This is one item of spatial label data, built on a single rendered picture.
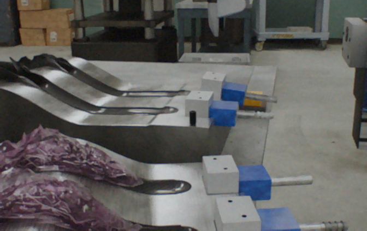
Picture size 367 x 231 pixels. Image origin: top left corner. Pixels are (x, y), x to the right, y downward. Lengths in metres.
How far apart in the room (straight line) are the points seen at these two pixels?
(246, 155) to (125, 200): 0.33
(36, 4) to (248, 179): 7.09
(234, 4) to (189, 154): 0.25
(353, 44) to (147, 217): 0.65
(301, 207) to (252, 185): 1.78
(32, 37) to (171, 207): 7.19
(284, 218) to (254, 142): 0.39
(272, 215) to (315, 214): 1.81
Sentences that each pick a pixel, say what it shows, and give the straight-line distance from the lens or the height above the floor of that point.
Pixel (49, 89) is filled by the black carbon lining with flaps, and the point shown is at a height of 0.91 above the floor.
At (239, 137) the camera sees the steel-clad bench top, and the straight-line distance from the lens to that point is 0.87.
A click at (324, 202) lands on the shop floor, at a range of 2.39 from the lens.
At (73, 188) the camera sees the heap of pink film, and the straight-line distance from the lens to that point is 0.45.
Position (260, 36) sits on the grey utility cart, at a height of 0.21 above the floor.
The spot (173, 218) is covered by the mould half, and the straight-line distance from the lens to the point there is 0.49.
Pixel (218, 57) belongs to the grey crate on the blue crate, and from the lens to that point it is 4.29.
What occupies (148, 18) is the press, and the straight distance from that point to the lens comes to 4.71.
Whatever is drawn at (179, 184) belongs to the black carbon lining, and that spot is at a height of 0.85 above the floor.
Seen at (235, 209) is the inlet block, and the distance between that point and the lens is 0.45.
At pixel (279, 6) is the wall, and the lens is 7.19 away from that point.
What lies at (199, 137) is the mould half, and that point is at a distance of 0.65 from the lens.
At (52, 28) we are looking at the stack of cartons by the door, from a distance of 7.49.
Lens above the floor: 1.10
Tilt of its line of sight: 17 degrees down
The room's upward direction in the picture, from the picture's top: 1 degrees counter-clockwise
